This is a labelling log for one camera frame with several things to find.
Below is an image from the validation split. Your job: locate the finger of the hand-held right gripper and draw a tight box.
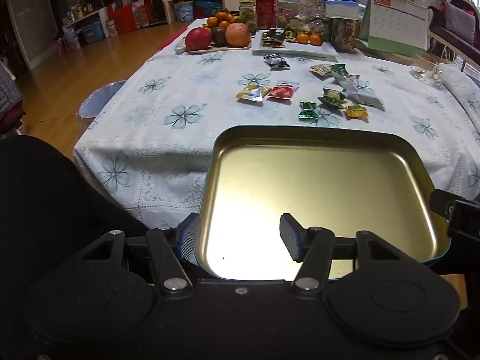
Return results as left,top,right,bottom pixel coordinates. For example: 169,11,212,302
430,189,457,219

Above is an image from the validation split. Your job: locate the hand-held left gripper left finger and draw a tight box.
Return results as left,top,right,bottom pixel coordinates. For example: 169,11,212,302
80,213,203,294

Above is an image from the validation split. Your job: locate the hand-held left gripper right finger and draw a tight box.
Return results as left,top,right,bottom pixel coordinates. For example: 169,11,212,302
279,213,403,294

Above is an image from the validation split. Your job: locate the gold metal tin tray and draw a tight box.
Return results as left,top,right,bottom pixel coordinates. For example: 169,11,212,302
195,125,451,282

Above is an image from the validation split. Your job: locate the gold candy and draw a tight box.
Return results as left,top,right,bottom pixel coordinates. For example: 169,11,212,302
344,105,370,121

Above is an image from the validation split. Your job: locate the long white snack bar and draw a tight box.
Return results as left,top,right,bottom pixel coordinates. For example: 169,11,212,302
350,89,386,111

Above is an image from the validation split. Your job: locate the dark green candy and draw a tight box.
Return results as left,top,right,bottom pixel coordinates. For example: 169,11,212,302
298,100,320,122

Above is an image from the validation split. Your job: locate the green pea snack packet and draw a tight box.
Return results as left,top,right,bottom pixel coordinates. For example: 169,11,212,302
317,87,347,109

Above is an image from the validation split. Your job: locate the red white snack packet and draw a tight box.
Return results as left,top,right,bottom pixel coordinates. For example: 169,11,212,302
267,80,301,100

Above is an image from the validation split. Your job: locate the white green-label snack packet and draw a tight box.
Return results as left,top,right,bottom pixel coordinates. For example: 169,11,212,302
338,75,361,94

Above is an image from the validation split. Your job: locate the yellow silver snack packet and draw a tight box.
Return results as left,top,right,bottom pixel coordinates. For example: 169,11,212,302
235,84,272,103

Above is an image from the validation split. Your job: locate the beige patterned snack packet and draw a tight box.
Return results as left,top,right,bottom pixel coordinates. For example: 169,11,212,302
309,63,334,78

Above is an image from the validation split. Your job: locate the blue white snack packet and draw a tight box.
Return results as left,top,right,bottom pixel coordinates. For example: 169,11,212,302
263,53,291,70

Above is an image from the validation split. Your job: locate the rolled white floral cloth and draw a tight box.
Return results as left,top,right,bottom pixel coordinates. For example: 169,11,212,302
437,63,480,139

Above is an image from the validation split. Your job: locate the clear glass cup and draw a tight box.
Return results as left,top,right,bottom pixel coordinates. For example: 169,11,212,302
410,54,451,85

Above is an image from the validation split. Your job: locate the grey round stool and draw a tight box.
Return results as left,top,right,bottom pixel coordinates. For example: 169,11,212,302
78,80,128,120

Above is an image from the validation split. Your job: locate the dark chaise sofa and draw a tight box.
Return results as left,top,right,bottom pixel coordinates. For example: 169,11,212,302
427,0,480,64

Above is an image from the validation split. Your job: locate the grey cushion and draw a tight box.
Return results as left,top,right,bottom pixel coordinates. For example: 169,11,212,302
444,4,477,44

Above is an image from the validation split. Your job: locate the desk calendar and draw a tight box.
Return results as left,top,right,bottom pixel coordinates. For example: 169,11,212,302
365,0,430,51

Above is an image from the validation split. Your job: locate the beige fruit tray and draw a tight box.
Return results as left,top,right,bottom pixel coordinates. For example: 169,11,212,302
174,35,253,54

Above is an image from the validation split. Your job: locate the white rectangular plate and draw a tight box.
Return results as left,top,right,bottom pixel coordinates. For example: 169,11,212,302
251,29,338,59

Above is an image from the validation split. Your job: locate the patterned brown box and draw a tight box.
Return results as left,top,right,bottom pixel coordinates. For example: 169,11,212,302
330,17,357,54

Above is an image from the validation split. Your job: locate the red apple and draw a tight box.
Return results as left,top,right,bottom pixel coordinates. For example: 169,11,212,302
185,27,212,50

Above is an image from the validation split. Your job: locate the black snack packet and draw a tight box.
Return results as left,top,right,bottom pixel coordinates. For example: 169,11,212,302
262,29,287,47

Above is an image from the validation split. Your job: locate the dark brown round fruit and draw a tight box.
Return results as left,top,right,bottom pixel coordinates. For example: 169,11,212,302
211,26,229,47

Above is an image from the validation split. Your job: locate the pink yellow apple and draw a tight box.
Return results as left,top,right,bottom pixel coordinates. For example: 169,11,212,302
225,22,251,47

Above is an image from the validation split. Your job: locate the white tissue pack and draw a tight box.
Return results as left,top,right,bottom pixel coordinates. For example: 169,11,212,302
325,0,360,19

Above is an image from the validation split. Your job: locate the patterned blue bucket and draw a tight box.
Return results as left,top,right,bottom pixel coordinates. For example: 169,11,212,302
173,2,194,22

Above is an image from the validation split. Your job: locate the blue storage bin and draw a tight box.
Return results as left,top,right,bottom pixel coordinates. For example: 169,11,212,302
79,20,105,45

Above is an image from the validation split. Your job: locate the red box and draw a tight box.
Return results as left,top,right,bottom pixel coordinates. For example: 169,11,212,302
107,2,152,36

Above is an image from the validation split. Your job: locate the glass jar with yellow lid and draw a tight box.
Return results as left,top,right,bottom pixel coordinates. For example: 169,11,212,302
239,0,257,23

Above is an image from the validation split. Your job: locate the large glass jar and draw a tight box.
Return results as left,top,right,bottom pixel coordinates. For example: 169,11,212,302
277,0,314,27

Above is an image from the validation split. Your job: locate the grey quilted cloth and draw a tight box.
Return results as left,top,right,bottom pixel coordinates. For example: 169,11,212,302
0,60,25,121

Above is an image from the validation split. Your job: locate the red tin can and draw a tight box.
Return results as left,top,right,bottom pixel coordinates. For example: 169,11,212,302
256,0,277,31

